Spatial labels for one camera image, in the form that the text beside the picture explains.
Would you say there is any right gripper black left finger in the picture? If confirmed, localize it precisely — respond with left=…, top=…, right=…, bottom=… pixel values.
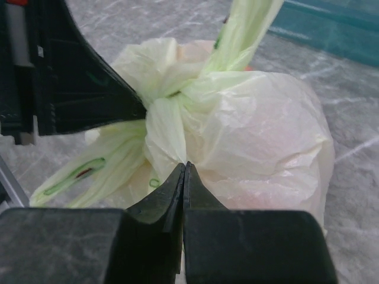
left=1, top=164, right=185, bottom=283

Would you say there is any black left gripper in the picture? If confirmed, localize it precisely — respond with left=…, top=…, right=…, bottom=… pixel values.
left=1, top=1, right=146, bottom=146

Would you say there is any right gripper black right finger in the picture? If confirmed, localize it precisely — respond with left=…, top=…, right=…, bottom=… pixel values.
left=184, top=163, right=338, bottom=283

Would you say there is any green plastic bag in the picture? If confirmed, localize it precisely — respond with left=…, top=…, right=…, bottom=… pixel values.
left=30, top=1, right=335, bottom=224

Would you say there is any teal transparent plastic basin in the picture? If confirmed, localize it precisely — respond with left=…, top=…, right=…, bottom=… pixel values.
left=269, top=0, right=378, bottom=67

